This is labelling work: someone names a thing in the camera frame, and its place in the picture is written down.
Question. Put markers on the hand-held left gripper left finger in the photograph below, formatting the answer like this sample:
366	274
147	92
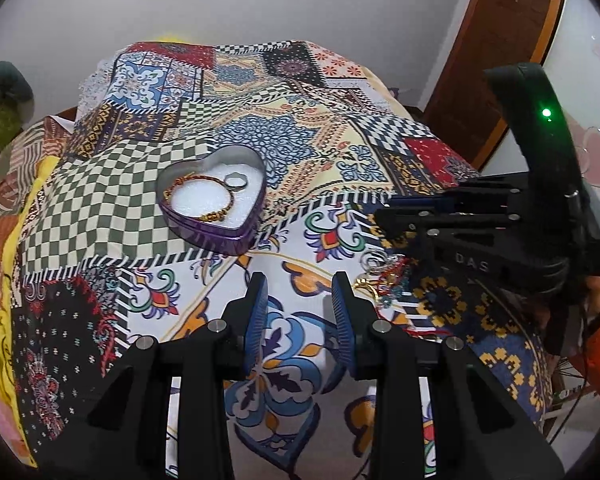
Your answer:
256	319

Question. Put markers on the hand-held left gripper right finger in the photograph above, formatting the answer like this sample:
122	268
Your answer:
342	321

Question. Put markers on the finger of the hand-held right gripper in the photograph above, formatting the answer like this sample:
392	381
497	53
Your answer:
430	232
450	199

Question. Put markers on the purple heart-shaped tin box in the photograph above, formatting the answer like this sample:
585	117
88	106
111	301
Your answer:
215	237

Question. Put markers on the pink heart sticker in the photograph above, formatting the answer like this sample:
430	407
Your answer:
594	152

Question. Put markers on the white cabinet panel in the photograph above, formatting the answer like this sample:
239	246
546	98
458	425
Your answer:
590	85

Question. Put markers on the white foam liner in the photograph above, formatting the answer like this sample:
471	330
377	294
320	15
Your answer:
195	200

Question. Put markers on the brown wooden door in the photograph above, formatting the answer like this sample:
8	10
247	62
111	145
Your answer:
490	50

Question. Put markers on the patchwork patterned tablecloth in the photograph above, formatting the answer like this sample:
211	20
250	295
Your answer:
130	185

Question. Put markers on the yellow blanket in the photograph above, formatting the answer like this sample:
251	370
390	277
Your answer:
0	345

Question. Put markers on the striped patterned bedsheet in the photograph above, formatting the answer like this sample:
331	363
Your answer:
25	160

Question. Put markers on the dark green plush object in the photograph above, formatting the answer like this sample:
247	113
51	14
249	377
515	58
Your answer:
2	105

